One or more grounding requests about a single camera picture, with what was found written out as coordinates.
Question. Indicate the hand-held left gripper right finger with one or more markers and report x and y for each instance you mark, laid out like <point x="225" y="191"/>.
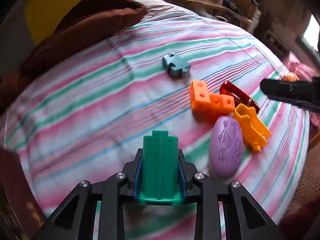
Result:
<point x="183" y="187"/>

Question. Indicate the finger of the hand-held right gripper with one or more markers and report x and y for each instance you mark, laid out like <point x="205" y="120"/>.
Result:
<point x="307" y="104"/>
<point x="287" y="88"/>

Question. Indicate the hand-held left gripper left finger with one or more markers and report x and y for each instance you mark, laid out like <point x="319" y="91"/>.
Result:
<point x="137" y="187"/>

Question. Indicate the green plastic block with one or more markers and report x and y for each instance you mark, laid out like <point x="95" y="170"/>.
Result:
<point x="160" y="165"/>

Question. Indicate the orange cube block piece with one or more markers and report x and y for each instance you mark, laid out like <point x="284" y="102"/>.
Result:
<point x="207" y="102"/>

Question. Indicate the orange ribbed plastic piece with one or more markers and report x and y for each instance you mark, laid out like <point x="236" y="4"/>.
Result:
<point x="290" y="77"/>

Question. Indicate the pink cloth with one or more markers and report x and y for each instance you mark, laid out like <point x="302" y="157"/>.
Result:
<point x="300" y="66"/>

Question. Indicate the red plastic carabiner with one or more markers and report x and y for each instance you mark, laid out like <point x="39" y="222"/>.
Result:
<point x="237" y="92"/>

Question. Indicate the yellow plastic cutter shape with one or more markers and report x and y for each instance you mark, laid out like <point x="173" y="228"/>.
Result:
<point x="252" y="127"/>

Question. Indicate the purple oval soap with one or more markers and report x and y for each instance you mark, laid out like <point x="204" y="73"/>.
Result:
<point x="226" y="147"/>

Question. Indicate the brown cardboard box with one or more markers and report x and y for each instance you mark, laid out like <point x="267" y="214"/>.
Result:
<point x="247" y="6"/>

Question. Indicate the blue puzzle piece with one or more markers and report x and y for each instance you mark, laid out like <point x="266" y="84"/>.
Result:
<point x="176" y="65"/>

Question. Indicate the brown duvet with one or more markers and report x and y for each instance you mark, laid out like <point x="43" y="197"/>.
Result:
<point x="75" y="30"/>

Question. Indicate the grey yellow blue headboard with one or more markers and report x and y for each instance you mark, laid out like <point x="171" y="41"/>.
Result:
<point x="50" y="5"/>

